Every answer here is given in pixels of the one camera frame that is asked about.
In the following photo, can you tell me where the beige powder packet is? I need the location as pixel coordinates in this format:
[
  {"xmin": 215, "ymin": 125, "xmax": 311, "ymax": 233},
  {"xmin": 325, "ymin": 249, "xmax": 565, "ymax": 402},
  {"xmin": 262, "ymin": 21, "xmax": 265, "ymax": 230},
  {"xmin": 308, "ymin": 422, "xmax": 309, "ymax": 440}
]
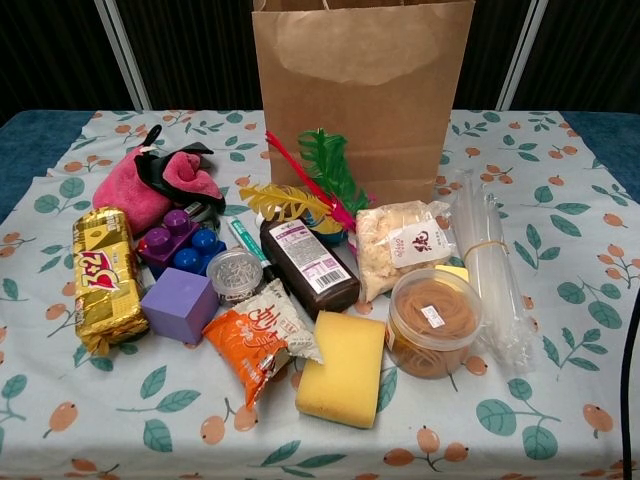
[{"xmin": 353, "ymin": 199, "xmax": 469, "ymax": 304}]

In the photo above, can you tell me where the clear tub of rubber bands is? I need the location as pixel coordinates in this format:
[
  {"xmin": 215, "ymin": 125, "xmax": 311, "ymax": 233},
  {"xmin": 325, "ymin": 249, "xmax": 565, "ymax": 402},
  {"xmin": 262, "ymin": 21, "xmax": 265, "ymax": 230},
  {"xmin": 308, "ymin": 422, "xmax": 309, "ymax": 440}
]
[{"xmin": 385, "ymin": 268, "xmax": 484, "ymax": 380}]

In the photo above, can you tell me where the purple and blue toy brick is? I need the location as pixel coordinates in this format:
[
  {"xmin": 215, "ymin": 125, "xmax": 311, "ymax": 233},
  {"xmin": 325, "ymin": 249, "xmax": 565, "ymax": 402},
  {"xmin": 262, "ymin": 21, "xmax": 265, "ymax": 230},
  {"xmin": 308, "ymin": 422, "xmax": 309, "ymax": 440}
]
[{"xmin": 135, "ymin": 208, "xmax": 227, "ymax": 281}]

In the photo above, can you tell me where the bundle of clear straws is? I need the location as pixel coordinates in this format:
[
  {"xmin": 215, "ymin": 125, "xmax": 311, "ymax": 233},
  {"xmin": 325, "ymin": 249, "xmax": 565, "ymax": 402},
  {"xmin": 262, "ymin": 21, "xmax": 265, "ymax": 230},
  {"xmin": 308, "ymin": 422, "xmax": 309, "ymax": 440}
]
[{"xmin": 449, "ymin": 168, "xmax": 536, "ymax": 374}]

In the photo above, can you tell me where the brown paper bag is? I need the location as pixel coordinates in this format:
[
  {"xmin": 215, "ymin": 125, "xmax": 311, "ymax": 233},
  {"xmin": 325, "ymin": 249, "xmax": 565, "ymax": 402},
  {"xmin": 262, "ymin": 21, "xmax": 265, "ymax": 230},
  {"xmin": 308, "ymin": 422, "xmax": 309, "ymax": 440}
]
[{"xmin": 251, "ymin": 0, "xmax": 476, "ymax": 216}]

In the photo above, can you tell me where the blue ball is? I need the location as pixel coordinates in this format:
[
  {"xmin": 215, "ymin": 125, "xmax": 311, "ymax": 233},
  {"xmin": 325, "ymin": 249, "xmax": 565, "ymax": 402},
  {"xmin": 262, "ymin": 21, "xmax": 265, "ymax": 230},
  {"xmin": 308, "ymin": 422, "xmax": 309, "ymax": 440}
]
[{"xmin": 305, "ymin": 209, "xmax": 351, "ymax": 247}]

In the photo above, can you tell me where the brown medicine bottle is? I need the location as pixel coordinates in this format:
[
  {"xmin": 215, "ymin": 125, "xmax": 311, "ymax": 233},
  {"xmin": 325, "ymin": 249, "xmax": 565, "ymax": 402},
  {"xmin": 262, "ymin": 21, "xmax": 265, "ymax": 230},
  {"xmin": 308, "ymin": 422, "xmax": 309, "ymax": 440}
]
[{"xmin": 257, "ymin": 212, "xmax": 362, "ymax": 321}]

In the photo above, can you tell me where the green and white tube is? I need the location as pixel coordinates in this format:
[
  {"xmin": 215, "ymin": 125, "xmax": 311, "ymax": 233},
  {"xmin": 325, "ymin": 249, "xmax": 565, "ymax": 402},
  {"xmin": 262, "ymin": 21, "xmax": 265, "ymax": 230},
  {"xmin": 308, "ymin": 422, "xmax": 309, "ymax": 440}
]
[{"xmin": 227, "ymin": 215, "xmax": 281, "ymax": 286}]

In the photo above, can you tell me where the colourful feather shuttlecock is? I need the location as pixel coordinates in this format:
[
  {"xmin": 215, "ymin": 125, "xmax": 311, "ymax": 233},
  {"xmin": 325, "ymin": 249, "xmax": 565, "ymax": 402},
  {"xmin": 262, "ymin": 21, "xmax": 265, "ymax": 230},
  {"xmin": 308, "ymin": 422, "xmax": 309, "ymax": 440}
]
[{"xmin": 238, "ymin": 128, "xmax": 371, "ymax": 246}]

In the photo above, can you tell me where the small clear jar of pins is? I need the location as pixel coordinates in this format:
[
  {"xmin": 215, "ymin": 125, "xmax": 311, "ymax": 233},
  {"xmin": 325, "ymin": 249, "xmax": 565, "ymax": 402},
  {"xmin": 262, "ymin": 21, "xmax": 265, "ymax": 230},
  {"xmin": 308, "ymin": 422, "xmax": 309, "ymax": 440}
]
[{"xmin": 205, "ymin": 248, "xmax": 265, "ymax": 307}]

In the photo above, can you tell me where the black stapler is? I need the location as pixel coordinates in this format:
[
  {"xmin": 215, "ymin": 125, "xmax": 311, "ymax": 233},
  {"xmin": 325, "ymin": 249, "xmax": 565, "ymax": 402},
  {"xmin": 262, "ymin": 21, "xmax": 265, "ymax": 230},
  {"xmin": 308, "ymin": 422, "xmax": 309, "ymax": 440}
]
[{"xmin": 182, "ymin": 202, "xmax": 221, "ymax": 234}]

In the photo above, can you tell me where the orange snack packet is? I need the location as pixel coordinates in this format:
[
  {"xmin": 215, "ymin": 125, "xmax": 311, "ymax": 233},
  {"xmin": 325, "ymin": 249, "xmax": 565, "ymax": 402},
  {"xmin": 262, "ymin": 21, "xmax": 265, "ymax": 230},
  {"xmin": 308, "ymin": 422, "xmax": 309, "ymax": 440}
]
[{"xmin": 201, "ymin": 278, "xmax": 325, "ymax": 412}]

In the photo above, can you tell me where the small yellow cube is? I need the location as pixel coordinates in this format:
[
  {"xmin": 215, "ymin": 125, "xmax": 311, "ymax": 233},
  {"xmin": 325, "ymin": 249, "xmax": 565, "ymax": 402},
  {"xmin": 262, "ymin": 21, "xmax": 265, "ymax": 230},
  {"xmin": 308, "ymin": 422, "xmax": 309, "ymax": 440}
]
[{"xmin": 433, "ymin": 263, "xmax": 470, "ymax": 284}]

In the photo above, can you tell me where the yellow sponge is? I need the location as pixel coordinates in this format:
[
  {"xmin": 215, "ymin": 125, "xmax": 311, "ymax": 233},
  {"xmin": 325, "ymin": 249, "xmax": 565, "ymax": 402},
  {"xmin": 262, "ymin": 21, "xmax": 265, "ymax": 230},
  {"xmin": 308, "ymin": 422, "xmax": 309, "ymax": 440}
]
[{"xmin": 294, "ymin": 310, "xmax": 387, "ymax": 430}]

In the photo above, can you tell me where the purple foam cube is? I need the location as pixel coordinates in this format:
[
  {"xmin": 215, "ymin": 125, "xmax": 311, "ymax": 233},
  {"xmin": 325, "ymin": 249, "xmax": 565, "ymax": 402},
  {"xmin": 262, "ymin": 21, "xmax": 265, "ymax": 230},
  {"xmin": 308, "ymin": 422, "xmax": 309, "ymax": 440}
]
[{"xmin": 140, "ymin": 267, "xmax": 221, "ymax": 346}]

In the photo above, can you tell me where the pink and black plush cloth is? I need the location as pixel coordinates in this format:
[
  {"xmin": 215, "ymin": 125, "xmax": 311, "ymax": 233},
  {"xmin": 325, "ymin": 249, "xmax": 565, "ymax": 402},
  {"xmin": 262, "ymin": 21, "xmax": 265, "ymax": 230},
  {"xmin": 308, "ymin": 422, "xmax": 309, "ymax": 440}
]
[{"xmin": 92, "ymin": 123, "xmax": 227, "ymax": 237}]

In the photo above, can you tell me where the gold biscuit packet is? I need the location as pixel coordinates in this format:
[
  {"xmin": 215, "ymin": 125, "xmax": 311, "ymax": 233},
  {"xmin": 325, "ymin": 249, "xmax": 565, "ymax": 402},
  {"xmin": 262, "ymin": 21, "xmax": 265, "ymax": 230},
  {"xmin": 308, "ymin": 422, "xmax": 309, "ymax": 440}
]
[{"xmin": 72, "ymin": 206, "xmax": 151, "ymax": 357}]

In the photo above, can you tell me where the floral tablecloth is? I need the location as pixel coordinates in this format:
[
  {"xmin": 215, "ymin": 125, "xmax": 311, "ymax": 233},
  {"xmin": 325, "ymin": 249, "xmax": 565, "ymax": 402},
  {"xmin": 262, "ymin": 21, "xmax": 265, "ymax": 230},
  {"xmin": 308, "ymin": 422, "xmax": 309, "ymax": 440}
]
[{"xmin": 0, "ymin": 108, "xmax": 640, "ymax": 480}]

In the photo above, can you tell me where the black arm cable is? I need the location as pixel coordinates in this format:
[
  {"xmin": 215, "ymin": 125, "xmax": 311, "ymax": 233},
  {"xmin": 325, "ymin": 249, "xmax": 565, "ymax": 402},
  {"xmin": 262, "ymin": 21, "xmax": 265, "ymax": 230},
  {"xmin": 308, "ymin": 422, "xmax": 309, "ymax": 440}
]
[{"xmin": 619, "ymin": 284, "xmax": 640, "ymax": 480}]

